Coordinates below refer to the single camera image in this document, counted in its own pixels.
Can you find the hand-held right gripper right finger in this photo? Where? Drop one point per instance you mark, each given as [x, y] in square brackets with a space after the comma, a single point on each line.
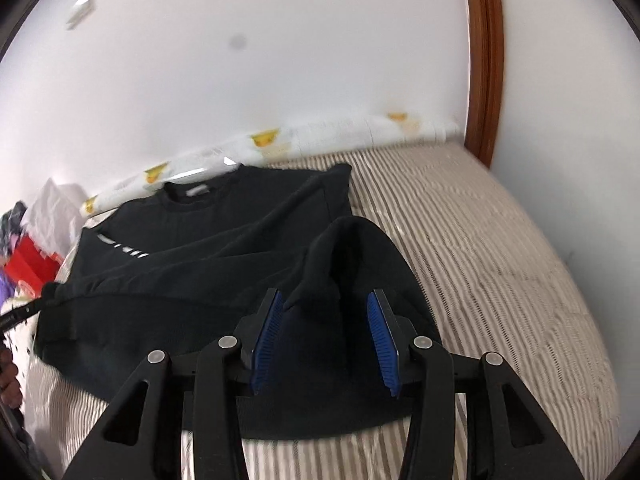
[382, 345]

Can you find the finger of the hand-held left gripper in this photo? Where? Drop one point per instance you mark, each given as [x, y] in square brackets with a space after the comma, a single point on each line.
[30, 308]

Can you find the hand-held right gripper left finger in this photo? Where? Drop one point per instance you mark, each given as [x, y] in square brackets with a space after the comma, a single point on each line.
[265, 340]

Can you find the black sweatshirt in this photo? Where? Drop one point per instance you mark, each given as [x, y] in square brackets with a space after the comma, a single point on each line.
[200, 240]

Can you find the person's left hand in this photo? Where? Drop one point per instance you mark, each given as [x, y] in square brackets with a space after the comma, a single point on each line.
[9, 375]

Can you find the purple cloth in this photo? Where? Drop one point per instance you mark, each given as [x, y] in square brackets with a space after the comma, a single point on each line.
[5, 290]

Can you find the white floral quilt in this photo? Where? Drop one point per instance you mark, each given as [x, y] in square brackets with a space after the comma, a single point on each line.
[20, 340]

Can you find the red paper bag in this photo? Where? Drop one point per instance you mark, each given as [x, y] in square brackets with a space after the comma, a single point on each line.
[30, 265]

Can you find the grey plaid cloth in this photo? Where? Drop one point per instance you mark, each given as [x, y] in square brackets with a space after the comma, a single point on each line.
[12, 225]

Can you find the white plastic bag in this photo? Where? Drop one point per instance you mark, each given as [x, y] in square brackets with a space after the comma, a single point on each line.
[55, 210]

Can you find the striped bed mattress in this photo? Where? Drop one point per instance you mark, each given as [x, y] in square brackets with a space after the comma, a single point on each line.
[500, 260]

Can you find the white duck print cushion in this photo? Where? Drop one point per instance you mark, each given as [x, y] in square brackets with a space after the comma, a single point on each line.
[325, 135]

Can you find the brown wooden door frame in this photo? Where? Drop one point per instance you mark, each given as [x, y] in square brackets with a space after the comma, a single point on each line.
[482, 60]

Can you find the white light switch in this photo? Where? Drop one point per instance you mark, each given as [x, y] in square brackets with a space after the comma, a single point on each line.
[80, 9]

